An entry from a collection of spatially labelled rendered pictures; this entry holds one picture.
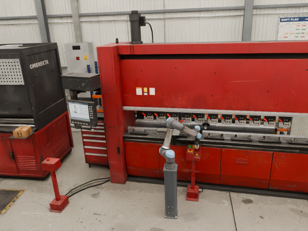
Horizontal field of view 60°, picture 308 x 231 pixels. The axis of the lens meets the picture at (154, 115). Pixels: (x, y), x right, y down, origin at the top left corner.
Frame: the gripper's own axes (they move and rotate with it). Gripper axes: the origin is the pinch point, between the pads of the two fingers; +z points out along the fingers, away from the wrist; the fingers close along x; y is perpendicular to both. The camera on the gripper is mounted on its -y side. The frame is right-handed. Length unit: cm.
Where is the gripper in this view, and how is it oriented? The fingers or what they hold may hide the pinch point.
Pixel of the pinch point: (196, 148)
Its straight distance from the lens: 394.9
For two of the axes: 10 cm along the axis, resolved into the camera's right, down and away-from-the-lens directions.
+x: -9.7, -0.4, 2.3
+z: 0.6, 9.1, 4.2
